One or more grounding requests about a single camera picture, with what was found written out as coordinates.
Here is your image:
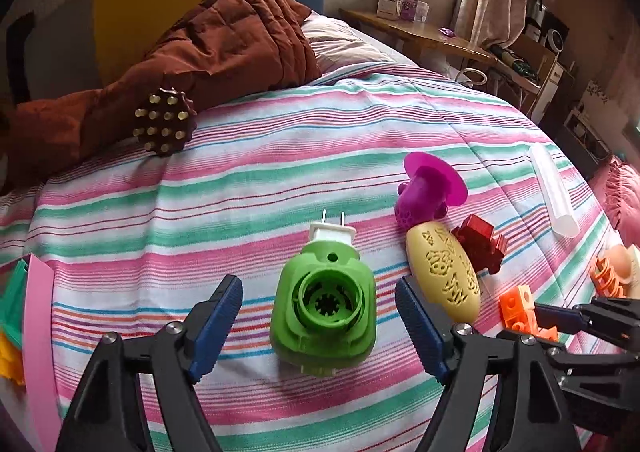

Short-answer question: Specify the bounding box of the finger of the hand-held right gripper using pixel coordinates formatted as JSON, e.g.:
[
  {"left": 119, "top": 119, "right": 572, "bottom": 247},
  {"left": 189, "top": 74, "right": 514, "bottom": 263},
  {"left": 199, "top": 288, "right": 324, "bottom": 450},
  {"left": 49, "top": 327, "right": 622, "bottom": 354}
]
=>
[
  {"left": 530, "top": 296, "right": 640, "bottom": 348},
  {"left": 542, "top": 347, "right": 640, "bottom": 435}
]

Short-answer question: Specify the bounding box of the orange cube block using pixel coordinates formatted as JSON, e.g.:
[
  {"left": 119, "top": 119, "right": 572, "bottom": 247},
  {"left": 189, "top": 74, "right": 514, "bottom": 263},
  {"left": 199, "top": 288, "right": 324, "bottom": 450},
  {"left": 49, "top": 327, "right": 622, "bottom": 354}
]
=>
[{"left": 498, "top": 284, "right": 560, "bottom": 345}]

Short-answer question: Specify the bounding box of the red plastic block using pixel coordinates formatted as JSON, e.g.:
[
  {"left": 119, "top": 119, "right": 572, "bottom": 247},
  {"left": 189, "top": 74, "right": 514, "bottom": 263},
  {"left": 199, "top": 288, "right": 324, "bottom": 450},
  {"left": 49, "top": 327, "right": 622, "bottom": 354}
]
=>
[{"left": 451, "top": 213, "right": 510, "bottom": 275}]

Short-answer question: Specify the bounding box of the beige egg-shaped object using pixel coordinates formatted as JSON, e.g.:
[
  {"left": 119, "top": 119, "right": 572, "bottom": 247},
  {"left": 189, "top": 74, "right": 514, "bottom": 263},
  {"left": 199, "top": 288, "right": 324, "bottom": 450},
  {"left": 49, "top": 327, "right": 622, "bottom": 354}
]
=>
[{"left": 607, "top": 244, "right": 640, "bottom": 298}]

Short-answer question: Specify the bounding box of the wooden side desk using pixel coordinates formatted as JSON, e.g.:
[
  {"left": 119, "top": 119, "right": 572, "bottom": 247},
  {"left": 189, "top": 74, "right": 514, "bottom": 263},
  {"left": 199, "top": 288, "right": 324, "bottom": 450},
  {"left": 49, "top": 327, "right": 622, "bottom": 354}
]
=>
[{"left": 340, "top": 7, "right": 498, "bottom": 65}]

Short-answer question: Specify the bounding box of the green plug-in device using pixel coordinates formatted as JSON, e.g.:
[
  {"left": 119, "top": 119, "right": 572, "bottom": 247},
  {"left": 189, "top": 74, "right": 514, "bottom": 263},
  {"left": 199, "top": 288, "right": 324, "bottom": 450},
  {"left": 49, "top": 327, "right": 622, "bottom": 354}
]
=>
[{"left": 270, "top": 209, "right": 377, "bottom": 378}]

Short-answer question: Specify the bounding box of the brown studded massage ball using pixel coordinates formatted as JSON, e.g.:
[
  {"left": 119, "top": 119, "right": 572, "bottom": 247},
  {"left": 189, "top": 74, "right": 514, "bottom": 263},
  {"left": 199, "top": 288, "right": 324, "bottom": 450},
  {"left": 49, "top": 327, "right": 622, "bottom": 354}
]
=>
[{"left": 132, "top": 86, "right": 197, "bottom": 158}]

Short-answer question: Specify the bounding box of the green flanged plastic piece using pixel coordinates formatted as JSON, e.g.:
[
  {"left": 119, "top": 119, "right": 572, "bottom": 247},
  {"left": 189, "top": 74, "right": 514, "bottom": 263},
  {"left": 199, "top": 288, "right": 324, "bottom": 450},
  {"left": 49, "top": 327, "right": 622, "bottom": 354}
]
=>
[{"left": 0, "top": 259, "right": 30, "bottom": 350}]

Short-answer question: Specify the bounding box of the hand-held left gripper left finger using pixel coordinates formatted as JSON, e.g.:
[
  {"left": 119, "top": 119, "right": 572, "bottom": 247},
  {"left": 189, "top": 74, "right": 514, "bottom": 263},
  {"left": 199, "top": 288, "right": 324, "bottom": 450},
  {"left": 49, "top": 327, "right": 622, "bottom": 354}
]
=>
[{"left": 55, "top": 274, "right": 244, "bottom": 452}]

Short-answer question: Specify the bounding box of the clear plastic tube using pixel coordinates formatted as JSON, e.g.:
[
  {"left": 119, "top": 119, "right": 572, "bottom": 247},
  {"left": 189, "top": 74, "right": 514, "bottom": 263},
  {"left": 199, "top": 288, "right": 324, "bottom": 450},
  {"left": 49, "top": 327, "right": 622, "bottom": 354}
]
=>
[{"left": 530, "top": 144, "right": 581, "bottom": 239}]

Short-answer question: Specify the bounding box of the brown quilted duvet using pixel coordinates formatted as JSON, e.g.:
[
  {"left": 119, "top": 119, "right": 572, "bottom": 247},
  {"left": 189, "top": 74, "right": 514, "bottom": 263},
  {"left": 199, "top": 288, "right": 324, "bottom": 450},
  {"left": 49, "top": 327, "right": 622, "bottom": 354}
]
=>
[{"left": 0, "top": 0, "right": 323, "bottom": 193}]

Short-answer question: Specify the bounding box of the beige pillow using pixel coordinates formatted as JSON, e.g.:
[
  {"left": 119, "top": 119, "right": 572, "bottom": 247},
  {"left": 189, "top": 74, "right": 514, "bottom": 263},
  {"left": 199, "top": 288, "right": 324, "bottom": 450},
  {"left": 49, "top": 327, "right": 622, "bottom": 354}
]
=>
[{"left": 300, "top": 14, "right": 416, "bottom": 78}]

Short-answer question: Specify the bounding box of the striped bed blanket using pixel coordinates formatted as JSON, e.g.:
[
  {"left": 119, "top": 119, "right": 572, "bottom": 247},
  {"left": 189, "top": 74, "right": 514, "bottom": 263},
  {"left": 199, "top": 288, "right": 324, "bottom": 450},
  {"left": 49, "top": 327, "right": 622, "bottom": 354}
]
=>
[{"left": 0, "top": 59, "right": 621, "bottom": 452}]

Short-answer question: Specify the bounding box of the grey yellow blue headboard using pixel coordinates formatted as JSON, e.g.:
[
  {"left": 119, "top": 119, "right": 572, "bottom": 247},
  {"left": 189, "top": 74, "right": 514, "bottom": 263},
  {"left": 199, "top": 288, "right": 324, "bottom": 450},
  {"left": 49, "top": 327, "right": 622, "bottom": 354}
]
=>
[{"left": 0, "top": 0, "right": 325, "bottom": 108}]

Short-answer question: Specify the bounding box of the yellow perforated egg case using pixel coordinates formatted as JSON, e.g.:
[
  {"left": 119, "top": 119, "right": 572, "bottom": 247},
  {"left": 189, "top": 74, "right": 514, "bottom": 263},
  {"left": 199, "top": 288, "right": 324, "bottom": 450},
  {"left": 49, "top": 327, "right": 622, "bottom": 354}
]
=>
[{"left": 405, "top": 222, "right": 482, "bottom": 324}]

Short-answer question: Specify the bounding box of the pink frilled pillow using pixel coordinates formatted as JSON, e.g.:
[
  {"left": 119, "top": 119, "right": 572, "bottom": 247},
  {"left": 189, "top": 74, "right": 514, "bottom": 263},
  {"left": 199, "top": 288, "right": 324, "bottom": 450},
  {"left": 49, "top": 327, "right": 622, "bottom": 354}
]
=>
[{"left": 587, "top": 154, "right": 640, "bottom": 248}]

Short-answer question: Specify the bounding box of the purple packet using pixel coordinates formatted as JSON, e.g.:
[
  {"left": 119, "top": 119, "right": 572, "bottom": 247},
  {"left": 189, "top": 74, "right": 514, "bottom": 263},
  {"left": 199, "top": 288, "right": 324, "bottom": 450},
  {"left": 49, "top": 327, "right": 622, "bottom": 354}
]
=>
[{"left": 400, "top": 0, "right": 431, "bottom": 23}]

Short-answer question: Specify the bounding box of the orange lattice toy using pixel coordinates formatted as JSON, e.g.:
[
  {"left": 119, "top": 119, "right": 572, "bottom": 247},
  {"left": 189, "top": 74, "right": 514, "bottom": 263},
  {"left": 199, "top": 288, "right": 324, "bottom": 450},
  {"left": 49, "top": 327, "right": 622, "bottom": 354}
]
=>
[{"left": 589, "top": 252, "right": 628, "bottom": 300}]

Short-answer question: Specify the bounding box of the cardboard box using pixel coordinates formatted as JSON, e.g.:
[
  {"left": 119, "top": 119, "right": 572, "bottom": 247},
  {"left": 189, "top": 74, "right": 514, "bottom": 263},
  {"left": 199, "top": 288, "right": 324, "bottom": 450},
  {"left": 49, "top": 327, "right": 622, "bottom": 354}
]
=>
[{"left": 505, "top": 32, "right": 558, "bottom": 98}]

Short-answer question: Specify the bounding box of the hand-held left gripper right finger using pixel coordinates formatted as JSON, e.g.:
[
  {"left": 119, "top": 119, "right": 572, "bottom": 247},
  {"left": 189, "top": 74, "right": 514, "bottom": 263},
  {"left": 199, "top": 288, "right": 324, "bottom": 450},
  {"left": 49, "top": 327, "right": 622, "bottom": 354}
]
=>
[{"left": 395, "top": 277, "right": 583, "bottom": 452}]

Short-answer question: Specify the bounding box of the white cable loop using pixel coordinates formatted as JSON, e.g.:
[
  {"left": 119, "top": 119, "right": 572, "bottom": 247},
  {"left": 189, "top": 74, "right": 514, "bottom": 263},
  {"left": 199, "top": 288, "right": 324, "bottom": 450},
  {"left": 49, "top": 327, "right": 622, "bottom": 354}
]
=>
[{"left": 455, "top": 67, "right": 489, "bottom": 89}]

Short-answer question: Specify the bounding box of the purple perforated strainer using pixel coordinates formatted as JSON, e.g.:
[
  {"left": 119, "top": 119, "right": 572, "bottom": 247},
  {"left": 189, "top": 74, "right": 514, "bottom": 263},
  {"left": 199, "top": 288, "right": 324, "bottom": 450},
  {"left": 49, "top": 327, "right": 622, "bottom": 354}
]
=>
[{"left": 394, "top": 152, "right": 469, "bottom": 233}]

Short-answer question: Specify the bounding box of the pink and white tray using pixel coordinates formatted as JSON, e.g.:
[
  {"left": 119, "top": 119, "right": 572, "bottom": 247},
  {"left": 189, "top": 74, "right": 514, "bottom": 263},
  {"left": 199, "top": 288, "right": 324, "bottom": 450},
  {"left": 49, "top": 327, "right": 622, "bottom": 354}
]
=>
[{"left": 0, "top": 254, "right": 63, "bottom": 452}]

